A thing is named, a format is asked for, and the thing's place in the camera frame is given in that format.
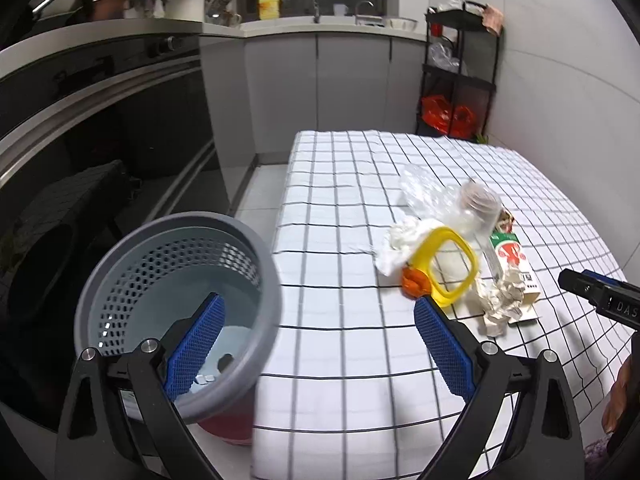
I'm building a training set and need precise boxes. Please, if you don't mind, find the copper pot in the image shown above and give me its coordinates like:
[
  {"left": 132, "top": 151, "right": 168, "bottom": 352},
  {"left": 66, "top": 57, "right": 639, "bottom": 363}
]
[{"left": 91, "top": 0, "right": 127, "bottom": 22}]

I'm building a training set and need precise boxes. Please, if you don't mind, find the clear crumpled plastic bag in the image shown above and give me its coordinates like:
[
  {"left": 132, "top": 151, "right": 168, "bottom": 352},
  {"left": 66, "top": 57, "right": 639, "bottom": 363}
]
[{"left": 398, "top": 164, "right": 476, "bottom": 222}]

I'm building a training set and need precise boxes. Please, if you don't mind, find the clear plastic bag on rack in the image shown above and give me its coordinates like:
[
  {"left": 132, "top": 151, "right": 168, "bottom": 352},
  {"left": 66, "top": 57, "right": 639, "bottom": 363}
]
[{"left": 429, "top": 41, "right": 468, "bottom": 75}]

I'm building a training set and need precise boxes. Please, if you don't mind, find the red plastic bag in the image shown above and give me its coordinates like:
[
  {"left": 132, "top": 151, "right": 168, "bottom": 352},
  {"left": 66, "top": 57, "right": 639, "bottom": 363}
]
[
  {"left": 421, "top": 94, "right": 454, "bottom": 135},
  {"left": 449, "top": 104, "right": 477, "bottom": 139}
]

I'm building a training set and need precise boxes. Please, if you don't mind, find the black metal shelf rack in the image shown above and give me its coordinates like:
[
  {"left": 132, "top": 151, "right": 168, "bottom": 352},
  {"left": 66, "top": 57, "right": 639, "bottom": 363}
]
[{"left": 416, "top": 1, "right": 501, "bottom": 142}]

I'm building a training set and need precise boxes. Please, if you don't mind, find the pink checked cloth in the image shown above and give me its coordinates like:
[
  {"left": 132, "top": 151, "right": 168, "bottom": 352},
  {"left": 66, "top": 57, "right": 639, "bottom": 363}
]
[{"left": 482, "top": 4, "right": 504, "bottom": 36}]

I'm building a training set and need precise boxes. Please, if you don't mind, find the grey perforated plastic basket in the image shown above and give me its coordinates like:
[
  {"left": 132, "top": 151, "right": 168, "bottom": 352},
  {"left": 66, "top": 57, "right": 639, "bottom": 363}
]
[{"left": 74, "top": 211, "right": 283, "bottom": 423}]

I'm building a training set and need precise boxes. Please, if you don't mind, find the green red milk carton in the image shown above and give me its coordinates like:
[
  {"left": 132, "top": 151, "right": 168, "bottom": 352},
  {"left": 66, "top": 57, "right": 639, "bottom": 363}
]
[{"left": 487, "top": 232, "right": 543, "bottom": 326}]

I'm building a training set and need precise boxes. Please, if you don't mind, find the person's right hand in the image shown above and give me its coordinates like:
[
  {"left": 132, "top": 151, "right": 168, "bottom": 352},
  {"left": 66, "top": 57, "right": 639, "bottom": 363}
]
[{"left": 601, "top": 359, "right": 640, "bottom": 436}]

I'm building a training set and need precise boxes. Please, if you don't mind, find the grey kitchen cabinet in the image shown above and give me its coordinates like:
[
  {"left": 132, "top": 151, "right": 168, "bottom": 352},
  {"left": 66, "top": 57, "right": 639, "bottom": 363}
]
[{"left": 199, "top": 15, "right": 431, "bottom": 211}]

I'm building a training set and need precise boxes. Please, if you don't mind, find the black glass oven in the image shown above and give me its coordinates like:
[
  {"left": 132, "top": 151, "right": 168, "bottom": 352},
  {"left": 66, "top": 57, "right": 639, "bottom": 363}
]
[{"left": 0, "top": 20, "right": 226, "bottom": 431}]

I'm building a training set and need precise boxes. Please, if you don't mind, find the yellow plastic ring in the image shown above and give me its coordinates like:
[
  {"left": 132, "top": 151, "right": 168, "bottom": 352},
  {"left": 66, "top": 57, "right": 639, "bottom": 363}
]
[{"left": 411, "top": 227, "right": 479, "bottom": 307}]

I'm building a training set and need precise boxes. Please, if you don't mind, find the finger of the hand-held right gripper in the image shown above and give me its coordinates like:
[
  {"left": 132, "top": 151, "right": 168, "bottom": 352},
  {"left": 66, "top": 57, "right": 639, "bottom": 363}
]
[
  {"left": 558, "top": 269, "right": 607, "bottom": 307},
  {"left": 582, "top": 270, "right": 630, "bottom": 290}
]

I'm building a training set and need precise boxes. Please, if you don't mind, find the orange peel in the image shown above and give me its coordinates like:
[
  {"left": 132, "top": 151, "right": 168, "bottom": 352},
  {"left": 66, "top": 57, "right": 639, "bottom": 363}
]
[{"left": 401, "top": 266, "right": 432, "bottom": 300}]

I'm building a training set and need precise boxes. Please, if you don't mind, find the white tissue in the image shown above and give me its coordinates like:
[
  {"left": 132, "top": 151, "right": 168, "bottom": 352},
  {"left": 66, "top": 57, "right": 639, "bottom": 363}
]
[{"left": 375, "top": 217, "right": 446, "bottom": 277}]

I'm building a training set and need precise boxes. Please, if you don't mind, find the clear plastic cup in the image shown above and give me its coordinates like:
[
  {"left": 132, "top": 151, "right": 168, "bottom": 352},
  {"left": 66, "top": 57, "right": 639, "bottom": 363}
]
[{"left": 450, "top": 179, "right": 505, "bottom": 281}]

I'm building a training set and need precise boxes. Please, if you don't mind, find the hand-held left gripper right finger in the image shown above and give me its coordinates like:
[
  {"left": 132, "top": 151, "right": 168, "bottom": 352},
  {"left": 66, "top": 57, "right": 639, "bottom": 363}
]
[{"left": 414, "top": 296, "right": 586, "bottom": 480}]

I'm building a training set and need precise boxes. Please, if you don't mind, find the crumpled white paper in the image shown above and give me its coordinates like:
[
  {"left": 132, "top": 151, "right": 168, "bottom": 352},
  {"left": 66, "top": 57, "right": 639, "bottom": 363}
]
[{"left": 477, "top": 267, "right": 526, "bottom": 338}]

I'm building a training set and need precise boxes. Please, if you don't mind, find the black white checked tablecloth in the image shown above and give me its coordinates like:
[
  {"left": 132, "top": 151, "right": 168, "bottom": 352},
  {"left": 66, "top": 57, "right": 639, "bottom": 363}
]
[{"left": 250, "top": 130, "right": 633, "bottom": 480}]

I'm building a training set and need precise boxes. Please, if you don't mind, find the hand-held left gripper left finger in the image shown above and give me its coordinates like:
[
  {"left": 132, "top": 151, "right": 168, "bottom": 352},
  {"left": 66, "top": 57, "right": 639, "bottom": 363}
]
[{"left": 55, "top": 292, "right": 226, "bottom": 480}]

